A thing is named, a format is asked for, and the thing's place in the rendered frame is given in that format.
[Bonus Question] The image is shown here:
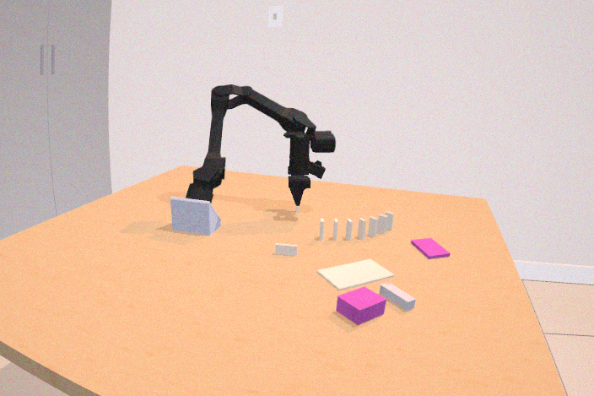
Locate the pink flat rectangular block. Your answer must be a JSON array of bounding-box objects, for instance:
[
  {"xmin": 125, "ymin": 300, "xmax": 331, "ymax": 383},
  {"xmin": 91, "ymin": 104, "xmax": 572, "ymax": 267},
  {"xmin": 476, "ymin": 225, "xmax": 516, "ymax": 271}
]
[{"xmin": 410, "ymin": 238, "xmax": 451, "ymax": 259}]

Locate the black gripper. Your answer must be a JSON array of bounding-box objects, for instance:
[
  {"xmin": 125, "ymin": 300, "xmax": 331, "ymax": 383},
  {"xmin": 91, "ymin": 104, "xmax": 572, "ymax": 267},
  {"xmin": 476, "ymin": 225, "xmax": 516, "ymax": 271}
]
[{"xmin": 288, "ymin": 152, "xmax": 311, "ymax": 206}]

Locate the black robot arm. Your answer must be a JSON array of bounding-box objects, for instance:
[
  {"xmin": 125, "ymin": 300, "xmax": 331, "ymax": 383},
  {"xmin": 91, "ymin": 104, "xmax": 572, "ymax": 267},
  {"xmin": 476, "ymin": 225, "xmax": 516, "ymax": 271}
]
[{"xmin": 185, "ymin": 84, "xmax": 336, "ymax": 203}]

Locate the purple cube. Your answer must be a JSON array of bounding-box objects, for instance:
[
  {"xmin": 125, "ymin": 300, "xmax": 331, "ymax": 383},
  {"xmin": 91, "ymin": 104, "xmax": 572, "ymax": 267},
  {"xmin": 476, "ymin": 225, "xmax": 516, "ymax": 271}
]
[{"xmin": 336, "ymin": 287, "xmax": 386, "ymax": 325}]

